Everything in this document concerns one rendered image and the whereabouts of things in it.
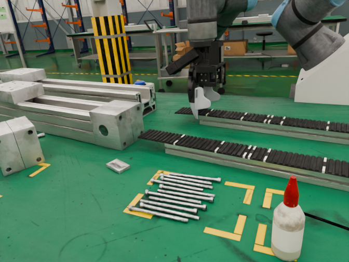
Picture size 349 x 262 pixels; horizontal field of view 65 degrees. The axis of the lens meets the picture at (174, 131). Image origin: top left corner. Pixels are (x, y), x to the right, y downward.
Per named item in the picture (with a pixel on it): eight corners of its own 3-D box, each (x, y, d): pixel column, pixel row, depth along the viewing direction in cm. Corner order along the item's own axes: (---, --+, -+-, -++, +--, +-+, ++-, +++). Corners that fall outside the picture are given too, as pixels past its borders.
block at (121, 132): (150, 131, 78) (146, 99, 74) (121, 151, 68) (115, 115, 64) (125, 127, 82) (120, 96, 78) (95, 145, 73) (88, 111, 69)
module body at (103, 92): (156, 109, 95) (153, 86, 92) (138, 119, 87) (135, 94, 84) (21, 93, 134) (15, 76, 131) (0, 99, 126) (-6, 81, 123)
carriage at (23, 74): (48, 83, 121) (44, 68, 118) (25, 90, 112) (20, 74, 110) (26, 82, 129) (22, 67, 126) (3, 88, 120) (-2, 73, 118)
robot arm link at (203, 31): (182, 24, 69) (196, 22, 75) (183, 43, 71) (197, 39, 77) (209, 22, 65) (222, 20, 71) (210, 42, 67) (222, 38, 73)
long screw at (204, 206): (207, 208, 46) (206, 203, 46) (205, 212, 45) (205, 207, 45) (150, 198, 50) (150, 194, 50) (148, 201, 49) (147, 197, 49)
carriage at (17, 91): (47, 102, 94) (42, 82, 91) (17, 112, 86) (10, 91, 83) (19, 98, 102) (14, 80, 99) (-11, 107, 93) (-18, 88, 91)
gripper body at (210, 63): (215, 90, 71) (215, 41, 66) (186, 88, 75) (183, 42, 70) (226, 82, 77) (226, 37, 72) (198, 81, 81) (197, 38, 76)
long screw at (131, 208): (128, 211, 47) (127, 207, 46) (131, 208, 48) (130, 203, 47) (187, 225, 43) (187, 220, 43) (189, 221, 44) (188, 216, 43)
